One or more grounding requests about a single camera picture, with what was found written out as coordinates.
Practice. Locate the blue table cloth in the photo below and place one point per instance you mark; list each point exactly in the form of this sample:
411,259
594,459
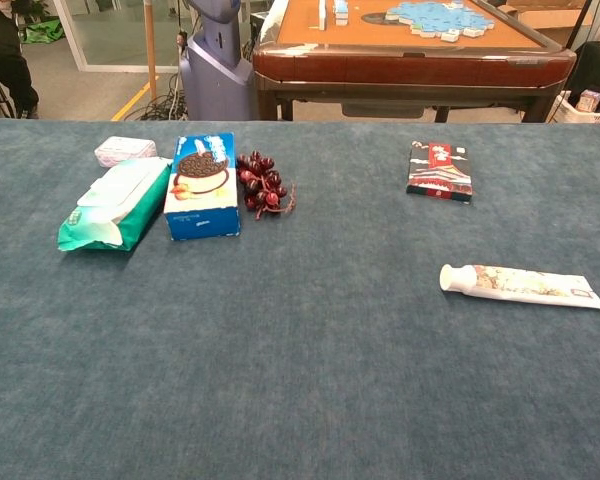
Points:
300,375

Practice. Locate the small white bottle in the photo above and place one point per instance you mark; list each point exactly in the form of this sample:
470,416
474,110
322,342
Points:
520,287

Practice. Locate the white plastic basket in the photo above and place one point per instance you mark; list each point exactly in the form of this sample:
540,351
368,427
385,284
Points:
565,114

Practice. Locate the blue mahjong tile pile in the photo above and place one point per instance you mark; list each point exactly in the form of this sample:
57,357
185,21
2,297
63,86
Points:
430,17

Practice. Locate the dark red illustrated box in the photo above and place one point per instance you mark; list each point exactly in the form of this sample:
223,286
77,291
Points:
437,175

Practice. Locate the brown mahjong table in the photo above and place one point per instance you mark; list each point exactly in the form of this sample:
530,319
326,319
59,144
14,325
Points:
405,65

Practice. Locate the blue mahjong tile stack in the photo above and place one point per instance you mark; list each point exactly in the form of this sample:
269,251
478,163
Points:
341,10

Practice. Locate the blue cookie box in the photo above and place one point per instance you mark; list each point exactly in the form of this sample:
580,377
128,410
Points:
200,220

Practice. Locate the wooden pole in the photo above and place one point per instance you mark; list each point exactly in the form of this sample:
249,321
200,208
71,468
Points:
151,50

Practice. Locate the green wet wipes pack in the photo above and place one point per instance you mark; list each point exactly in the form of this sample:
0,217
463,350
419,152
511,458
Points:
130,200

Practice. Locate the person in black clothes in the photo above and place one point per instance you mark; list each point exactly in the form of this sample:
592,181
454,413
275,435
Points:
5,60

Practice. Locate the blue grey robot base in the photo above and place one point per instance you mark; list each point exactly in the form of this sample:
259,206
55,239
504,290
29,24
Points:
215,75

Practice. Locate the dark red grape bunch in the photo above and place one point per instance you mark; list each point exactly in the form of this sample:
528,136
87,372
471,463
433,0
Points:
260,180

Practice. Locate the white standing mahjong tile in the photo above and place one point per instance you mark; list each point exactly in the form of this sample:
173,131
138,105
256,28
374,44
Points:
322,12

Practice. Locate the small white tissue pack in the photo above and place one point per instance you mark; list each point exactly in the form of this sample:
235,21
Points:
125,150

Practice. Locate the green bag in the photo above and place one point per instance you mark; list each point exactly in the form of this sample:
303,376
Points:
42,31

